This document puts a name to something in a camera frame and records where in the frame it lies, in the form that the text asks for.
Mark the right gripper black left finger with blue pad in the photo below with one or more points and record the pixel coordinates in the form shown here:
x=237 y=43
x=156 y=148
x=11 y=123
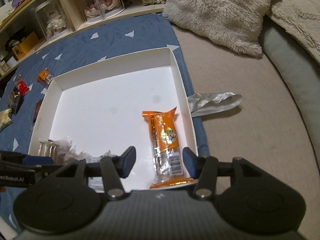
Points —
x=112 y=170

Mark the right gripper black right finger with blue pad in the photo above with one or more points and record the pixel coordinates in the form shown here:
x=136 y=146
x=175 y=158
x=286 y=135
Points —
x=206 y=170

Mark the beige white snack packet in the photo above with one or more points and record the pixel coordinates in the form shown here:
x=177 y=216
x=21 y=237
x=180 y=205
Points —
x=95 y=180

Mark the orange snack bar packet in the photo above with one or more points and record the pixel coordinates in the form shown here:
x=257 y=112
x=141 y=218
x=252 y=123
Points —
x=167 y=157

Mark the silver white snack bag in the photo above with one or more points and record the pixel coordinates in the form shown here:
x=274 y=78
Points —
x=61 y=151

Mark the cream snack pouch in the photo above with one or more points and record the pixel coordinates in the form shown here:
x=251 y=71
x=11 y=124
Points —
x=5 y=118

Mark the white shallow tray box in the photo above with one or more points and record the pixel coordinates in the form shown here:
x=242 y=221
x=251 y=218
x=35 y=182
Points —
x=99 y=108

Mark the silver foil wrapper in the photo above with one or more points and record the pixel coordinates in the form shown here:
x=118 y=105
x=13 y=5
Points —
x=212 y=103

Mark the brown square snack packet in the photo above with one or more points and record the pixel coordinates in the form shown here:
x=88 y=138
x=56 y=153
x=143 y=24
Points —
x=37 y=109

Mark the clear dark snack packet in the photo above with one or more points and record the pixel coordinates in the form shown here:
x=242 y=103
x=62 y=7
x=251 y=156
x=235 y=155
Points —
x=15 y=100

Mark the blue triangle pattern bedsheet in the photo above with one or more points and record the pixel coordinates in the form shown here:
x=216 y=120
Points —
x=103 y=42

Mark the red snack packet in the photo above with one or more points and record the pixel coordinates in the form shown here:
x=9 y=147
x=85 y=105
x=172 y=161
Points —
x=22 y=87

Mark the orange clear snack packet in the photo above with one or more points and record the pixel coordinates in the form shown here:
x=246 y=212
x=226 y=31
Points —
x=44 y=77

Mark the yellow storage box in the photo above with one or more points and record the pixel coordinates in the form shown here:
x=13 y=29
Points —
x=22 y=49

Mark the white fluffy pillow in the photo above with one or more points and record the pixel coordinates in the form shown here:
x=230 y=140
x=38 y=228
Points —
x=234 y=24

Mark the white doll glass dome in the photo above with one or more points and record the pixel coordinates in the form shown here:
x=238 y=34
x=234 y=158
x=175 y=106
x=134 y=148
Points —
x=52 y=20

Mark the wooden headboard shelf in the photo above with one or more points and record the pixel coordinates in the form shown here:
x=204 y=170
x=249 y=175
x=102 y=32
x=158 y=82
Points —
x=35 y=24

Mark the beige fluffy blanket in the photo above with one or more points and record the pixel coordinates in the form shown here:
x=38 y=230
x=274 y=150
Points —
x=299 y=18

